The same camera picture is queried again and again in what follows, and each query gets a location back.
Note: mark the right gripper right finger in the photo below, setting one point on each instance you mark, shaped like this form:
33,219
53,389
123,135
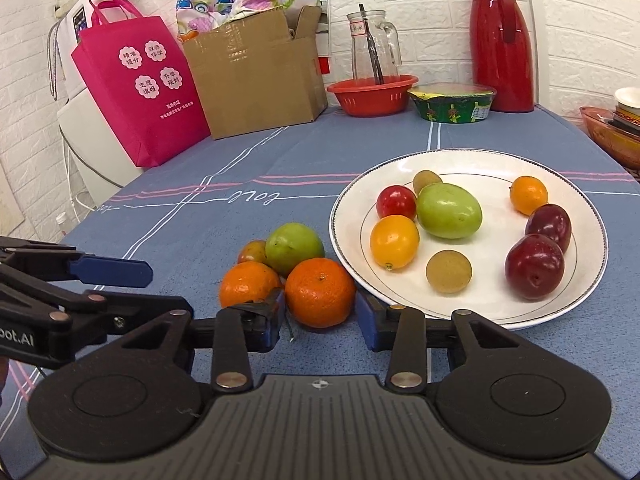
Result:
401,331

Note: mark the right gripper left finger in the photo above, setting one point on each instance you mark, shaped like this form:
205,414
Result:
253,326

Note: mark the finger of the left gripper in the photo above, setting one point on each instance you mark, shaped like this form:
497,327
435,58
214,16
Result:
20,289
65,265

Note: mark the orange tangerine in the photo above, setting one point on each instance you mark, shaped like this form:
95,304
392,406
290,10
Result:
319,293
247,281

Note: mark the brown kiwi fruit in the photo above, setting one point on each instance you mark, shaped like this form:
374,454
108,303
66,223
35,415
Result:
423,179
449,271

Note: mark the large green mango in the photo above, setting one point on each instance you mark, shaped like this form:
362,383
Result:
447,211

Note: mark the small orange kumquat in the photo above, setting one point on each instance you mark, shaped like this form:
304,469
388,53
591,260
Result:
527,194

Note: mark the red orange small fruit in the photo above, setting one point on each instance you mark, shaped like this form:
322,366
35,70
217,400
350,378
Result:
255,250

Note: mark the green lime fruit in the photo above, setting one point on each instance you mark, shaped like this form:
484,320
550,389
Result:
291,244

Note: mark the yellow orange fruit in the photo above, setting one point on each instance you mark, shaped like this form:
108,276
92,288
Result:
394,242

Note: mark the blue striped tablecloth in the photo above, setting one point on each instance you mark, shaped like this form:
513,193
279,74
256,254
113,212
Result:
189,218

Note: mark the small red tomato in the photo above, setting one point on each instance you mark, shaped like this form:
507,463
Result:
396,199

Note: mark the dark red plum front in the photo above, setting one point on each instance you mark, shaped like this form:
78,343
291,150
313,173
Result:
534,267

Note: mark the dark red plum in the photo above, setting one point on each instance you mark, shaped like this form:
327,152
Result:
534,267
552,221

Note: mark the dark red plum rear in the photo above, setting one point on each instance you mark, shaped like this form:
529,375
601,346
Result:
552,221

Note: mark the pink tote bag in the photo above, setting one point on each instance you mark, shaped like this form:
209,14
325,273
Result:
141,81

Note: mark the green instant noodle bowl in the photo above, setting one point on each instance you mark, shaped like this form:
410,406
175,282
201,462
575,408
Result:
451,103

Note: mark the red plastic basket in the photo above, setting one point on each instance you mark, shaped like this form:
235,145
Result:
365,98

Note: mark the cardboard box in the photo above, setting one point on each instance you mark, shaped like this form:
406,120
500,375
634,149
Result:
256,73

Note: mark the black stirring stick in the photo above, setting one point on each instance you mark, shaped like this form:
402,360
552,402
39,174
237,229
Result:
373,53

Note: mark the glass pitcher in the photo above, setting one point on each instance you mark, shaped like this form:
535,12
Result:
386,39

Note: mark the red thermos jug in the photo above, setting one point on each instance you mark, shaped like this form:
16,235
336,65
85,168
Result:
501,54

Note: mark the floral cloth in box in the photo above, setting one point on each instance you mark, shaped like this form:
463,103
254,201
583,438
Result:
196,17

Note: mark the stacked patterned bowls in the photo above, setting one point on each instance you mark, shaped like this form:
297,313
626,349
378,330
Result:
615,120

